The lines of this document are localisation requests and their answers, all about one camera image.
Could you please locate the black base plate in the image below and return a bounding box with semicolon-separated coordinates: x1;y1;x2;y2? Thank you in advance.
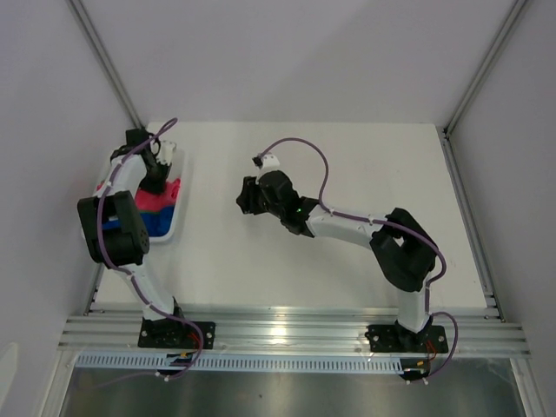
137;319;200;350
365;323;449;354

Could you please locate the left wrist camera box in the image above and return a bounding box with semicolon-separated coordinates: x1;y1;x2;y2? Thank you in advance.
156;141;177;166

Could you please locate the aluminium extrusion rail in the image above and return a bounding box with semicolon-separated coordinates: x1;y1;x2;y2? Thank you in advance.
58;303;531;358

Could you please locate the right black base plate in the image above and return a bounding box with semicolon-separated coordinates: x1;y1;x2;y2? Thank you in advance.
365;323;449;354

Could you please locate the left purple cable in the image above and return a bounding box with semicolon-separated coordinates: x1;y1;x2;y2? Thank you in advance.
96;116;205;387

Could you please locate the purple cable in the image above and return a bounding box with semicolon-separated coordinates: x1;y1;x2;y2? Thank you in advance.
252;137;460;383
96;116;205;387

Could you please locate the pink microfiber towel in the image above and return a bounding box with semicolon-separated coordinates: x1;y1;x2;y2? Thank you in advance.
135;178;182;213

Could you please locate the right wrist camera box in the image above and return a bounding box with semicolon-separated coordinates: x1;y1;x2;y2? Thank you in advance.
252;153;280;171

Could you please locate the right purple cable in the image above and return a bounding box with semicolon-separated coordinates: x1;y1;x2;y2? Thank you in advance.
252;137;460;383

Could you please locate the blue microfiber towel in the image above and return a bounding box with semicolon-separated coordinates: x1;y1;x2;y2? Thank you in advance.
103;203;177;238

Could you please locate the aluminium frame post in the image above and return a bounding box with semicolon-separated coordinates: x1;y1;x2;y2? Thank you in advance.
65;0;144;129
442;0;533;139

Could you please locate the right aluminium frame post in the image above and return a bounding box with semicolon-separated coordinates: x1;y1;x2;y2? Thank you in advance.
442;0;533;139

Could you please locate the white slotted cable duct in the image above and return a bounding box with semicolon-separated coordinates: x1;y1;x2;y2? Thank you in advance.
75;351;403;374

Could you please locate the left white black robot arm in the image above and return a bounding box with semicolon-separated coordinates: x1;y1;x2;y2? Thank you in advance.
77;129;189;348

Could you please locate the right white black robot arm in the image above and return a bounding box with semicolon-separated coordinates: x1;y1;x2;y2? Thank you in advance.
236;170;440;351

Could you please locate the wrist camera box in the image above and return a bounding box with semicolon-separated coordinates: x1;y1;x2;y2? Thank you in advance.
252;153;280;171
156;141;177;166

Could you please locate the white plastic basket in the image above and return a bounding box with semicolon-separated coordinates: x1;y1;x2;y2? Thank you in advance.
77;144;187;255

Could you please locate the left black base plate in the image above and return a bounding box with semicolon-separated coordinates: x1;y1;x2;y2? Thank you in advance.
137;319;200;350

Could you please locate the left aluminium frame post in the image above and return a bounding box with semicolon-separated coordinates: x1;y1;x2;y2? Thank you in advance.
65;0;144;129

